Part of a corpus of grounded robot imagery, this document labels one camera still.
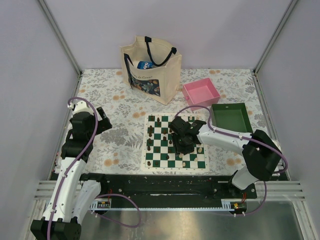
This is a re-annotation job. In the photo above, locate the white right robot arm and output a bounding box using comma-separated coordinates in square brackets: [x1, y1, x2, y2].
[168, 116, 282, 198]

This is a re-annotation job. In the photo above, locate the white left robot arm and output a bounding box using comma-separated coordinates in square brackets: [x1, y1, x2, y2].
[30, 104, 112, 240]

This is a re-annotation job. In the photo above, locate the green white chess board mat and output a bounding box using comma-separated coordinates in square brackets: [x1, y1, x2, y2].
[141, 113, 210, 173]

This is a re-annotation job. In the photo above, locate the floral tablecloth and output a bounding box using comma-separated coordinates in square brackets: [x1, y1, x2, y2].
[78, 69, 267, 175]

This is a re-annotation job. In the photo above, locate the pink plastic box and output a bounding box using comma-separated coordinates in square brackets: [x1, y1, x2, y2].
[182, 77, 221, 111]

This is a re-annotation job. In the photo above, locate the green plastic tray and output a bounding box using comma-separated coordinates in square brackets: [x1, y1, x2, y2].
[211, 102, 253, 133]

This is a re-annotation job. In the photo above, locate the beige canvas tote bag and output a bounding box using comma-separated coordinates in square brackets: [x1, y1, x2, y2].
[120, 36, 182, 105]

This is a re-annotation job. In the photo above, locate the blue white can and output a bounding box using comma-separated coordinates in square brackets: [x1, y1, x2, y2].
[137, 61, 154, 70]

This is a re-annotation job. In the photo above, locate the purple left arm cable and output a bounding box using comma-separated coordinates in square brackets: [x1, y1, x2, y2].
[46, 97, 142, 240]

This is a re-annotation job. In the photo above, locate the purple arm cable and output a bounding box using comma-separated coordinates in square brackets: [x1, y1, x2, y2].
[46, 97, 142, 240]
[173, 105, 289, 217]

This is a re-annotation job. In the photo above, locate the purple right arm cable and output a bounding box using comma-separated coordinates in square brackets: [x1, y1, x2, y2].
[173, 105, 289, 217]

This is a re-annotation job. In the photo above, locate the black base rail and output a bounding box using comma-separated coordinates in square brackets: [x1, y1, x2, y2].
[79, 173, 257, 210]

